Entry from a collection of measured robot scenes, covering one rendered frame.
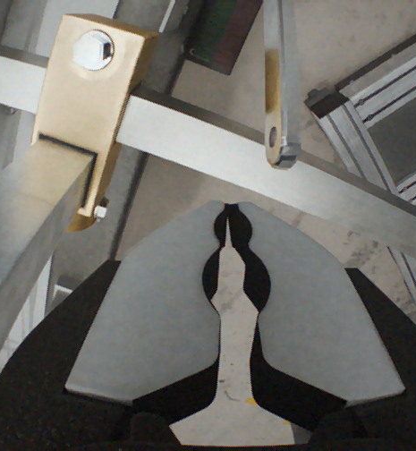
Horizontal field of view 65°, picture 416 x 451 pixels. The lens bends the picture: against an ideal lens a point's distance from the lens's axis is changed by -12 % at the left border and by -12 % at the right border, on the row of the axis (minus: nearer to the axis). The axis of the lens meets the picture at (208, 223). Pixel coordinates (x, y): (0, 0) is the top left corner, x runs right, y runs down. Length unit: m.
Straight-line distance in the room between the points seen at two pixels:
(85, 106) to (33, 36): 0.29
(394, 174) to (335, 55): 0.37
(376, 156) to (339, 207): 0.73
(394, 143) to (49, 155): 0.89
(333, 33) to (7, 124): 0.87
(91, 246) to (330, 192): 0.30
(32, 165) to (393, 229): 0.23
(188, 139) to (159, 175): 0.95
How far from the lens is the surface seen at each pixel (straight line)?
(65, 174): 0.19
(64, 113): 0.21
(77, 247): 0.46
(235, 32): 0.35
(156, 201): 1.21
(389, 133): 0.98
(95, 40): 0.19
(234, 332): 1.58
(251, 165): 0.22
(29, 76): 0.23
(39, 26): 0.48
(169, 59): 0.36
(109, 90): 0.20
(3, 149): 0.54
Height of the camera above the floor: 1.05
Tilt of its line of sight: 59 degrees down
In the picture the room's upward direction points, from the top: 178 degrees counter-clockwise
